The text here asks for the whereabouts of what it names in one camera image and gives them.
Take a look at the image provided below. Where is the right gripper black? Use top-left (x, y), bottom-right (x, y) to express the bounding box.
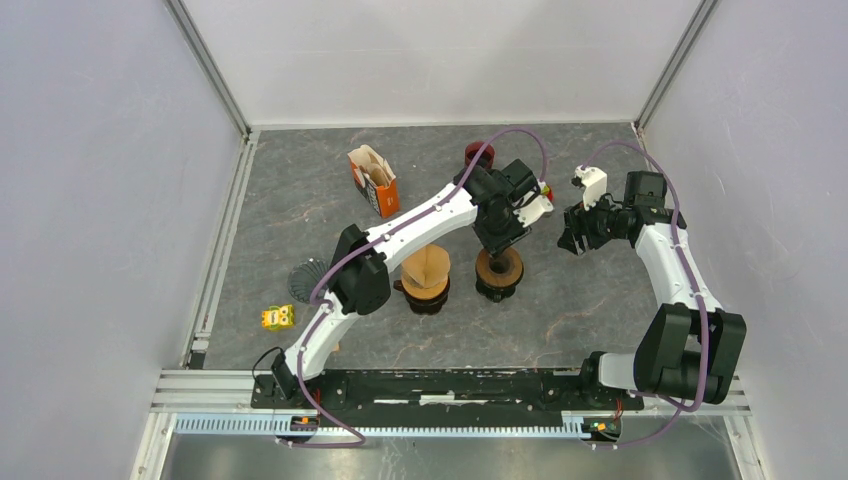
top-left (556, 190), bottom-right (627, 256)

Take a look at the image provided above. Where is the brown paper coffee filter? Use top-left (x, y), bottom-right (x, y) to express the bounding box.
top-left (401, 244), bottom-right (451, 290)

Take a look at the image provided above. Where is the clear glass dripper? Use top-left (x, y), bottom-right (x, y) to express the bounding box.
top-left (401, 254), bottom-right (451, 299)

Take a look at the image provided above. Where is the light orange wooden ring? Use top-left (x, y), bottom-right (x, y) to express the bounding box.
top-left (401, 278), bottom-right (451, 301)

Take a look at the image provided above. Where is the brown glass dripper cup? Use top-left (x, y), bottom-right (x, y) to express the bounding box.
top-left (393, 280), bottom-right (450, 315)

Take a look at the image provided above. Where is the orange coffee filter box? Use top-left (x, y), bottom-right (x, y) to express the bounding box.
top-left (347, 144), bottom-right (400, 219)

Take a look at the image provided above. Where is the grey ribbed dripper cone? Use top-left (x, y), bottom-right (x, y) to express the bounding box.
top-left (287, 258), bottom-right (329, 304)

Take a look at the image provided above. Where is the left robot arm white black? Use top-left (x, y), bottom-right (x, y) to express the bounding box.
top-left (271, 159), bottom-right (552, 408)

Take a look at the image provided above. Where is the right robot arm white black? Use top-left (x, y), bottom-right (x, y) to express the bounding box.
top-left (558, 167), bottom-right (747, 411)

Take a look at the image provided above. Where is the green glass dripper cup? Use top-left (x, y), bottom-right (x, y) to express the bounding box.
top-left (475, 281), bottom-right (517, 303)

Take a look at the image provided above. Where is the dark red black carafe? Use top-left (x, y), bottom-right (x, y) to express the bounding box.
top-left (464, 141), bottom-right (496, 170)

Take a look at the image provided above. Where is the yellow green toy figure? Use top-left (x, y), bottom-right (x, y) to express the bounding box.
top-left (261, 304), bottom-right (295, 331)

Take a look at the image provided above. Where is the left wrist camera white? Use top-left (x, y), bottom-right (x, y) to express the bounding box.
top-left (514, 195), bottom-right (554, 228)

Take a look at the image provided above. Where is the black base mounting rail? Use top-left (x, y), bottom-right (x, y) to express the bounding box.
top-left (251, 368), bottom-right (644, 431)

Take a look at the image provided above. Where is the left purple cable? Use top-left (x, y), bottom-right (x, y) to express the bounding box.
top-left (295, 127), bottom-right (552, 448)

